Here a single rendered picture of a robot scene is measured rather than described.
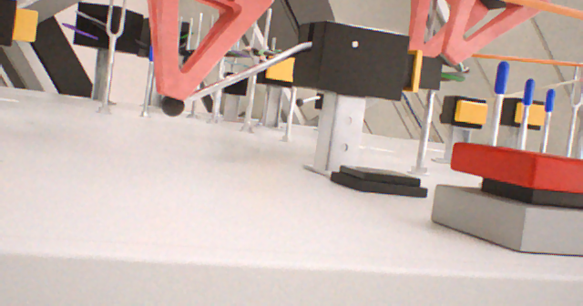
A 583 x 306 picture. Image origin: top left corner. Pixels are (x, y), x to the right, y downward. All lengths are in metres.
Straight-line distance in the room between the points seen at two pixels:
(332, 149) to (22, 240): 0.30
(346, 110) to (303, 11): 1.17
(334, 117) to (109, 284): 0.30
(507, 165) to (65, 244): 0.17
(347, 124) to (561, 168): 0.22
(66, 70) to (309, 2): 0.52
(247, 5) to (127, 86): 7.56
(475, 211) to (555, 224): 0.03
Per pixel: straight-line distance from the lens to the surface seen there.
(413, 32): 0.52
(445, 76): 0.51
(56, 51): 1.47
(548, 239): 0.29
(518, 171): 0.29
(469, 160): 0.31
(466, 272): 0.23
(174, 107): 0.43
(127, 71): 7.99
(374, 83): 0.46
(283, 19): 1.61
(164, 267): 0.19
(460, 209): 0.30
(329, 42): 0.45
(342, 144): 0.48
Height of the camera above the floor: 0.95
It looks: 17 degrees up
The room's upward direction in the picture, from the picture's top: 58 degrees clockwise
